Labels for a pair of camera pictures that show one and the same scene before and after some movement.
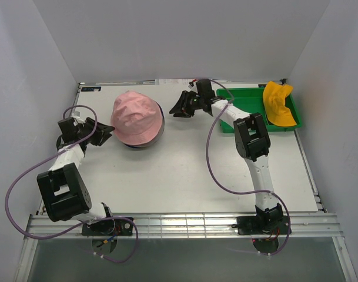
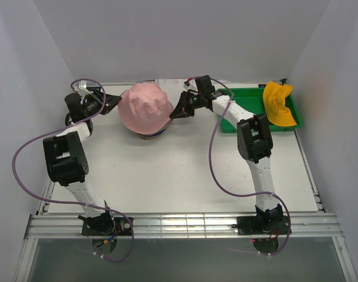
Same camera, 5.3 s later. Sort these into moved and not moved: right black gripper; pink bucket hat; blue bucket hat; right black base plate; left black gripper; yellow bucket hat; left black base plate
Moved: blue bucket hat; left black gripper; pink bucket hat
Not moved: yellow bucket hat; right black gripper; left black base plate; right black base plate
